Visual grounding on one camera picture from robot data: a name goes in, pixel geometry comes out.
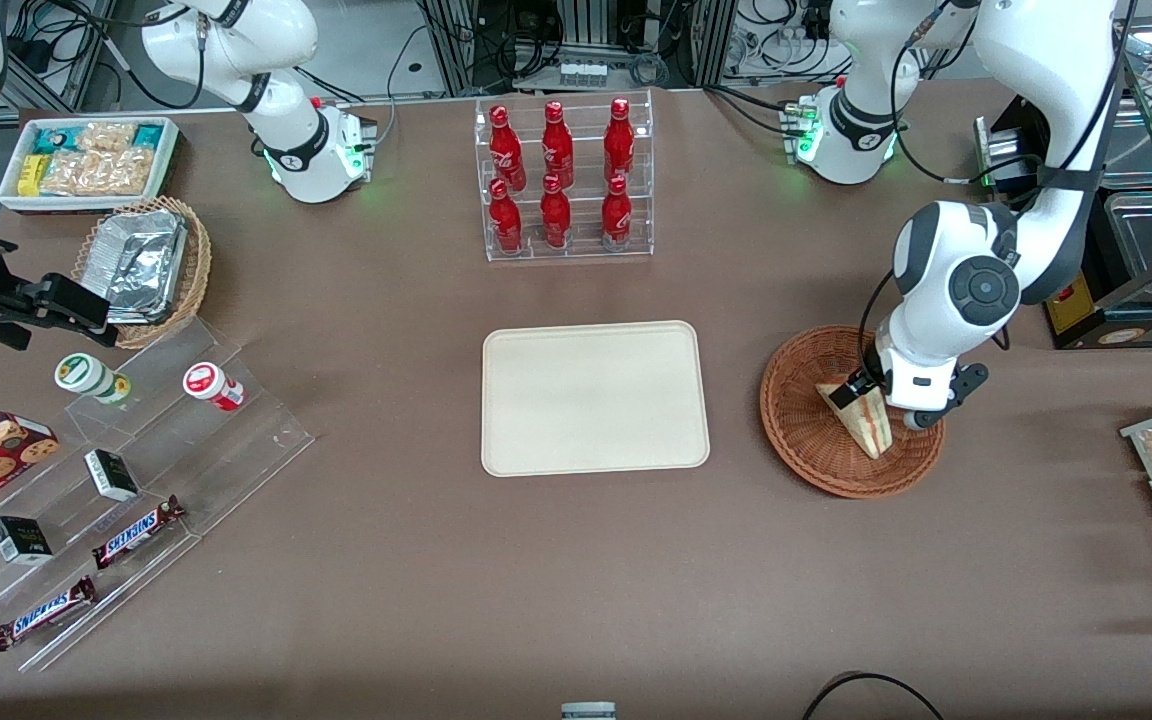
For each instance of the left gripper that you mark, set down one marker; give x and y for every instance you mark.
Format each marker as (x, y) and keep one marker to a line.
(870, 377)

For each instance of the triangular sandwich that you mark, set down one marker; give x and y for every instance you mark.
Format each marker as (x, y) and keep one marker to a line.
(871, 432)

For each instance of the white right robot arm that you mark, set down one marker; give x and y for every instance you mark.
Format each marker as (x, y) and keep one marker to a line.
(236, 40)

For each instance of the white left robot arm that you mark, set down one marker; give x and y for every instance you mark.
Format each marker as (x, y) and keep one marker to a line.
(936, 290)

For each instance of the brown wicker basket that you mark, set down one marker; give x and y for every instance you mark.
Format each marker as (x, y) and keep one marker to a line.
(806, 440)

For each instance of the light wicker basket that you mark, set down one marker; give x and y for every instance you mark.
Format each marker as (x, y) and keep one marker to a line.
(198, 260)

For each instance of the beige plastic tray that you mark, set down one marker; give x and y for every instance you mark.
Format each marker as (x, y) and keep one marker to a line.
(596, 400)

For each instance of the green lid white cup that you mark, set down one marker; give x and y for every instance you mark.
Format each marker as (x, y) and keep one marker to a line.
(86, 375)

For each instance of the aluminium foil container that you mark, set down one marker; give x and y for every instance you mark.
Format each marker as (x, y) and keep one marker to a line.
(141, 265)

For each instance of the white snack bin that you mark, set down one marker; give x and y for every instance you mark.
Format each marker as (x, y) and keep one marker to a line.
(11, 195)

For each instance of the yellow snack packet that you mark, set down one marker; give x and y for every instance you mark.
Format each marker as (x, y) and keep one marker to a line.
(31, 174)

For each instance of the large rice cracker bag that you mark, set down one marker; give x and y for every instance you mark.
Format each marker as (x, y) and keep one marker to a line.
(101, 172)

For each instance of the teal snack packet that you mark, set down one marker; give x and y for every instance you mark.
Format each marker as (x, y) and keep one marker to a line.
(148, 137)
(58, 141)

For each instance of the red lid white cup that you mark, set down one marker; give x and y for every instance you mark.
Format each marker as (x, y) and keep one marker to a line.
(211, 385)

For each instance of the small rice cracker bag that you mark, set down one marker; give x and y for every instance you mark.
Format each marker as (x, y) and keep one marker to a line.
(106, 137)

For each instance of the small black box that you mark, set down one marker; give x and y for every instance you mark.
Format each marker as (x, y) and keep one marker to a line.
(21, 540)
(111, 475)

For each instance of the clear acrylic stepped display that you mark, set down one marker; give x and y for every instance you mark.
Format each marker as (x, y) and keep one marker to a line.
(236, 450)

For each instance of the black food display case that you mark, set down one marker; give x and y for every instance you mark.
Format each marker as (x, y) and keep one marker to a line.
(1136, 320)

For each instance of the snickers chocolate bar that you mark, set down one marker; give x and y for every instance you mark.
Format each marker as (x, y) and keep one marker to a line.
(136, 532)
(41, 612)

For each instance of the red cola bottle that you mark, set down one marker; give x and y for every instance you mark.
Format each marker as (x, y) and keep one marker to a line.
(617, 218)
(506, 150)
(557, 145)
(555, 218)
(506, 222)
(619, 140)

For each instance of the clear acrylic bottle rack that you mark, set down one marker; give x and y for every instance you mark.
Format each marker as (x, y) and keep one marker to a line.
(586, 150)

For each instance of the white power strip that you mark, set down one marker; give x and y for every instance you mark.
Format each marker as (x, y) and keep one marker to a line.
(582, 73)

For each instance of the small grey device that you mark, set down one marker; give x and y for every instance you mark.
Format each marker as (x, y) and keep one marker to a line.
(588, 712)

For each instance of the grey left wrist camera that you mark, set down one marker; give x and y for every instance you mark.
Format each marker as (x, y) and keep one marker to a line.
(921, 419)

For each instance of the aluminium frame rack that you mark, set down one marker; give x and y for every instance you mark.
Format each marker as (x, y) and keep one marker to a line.
(576, 30)

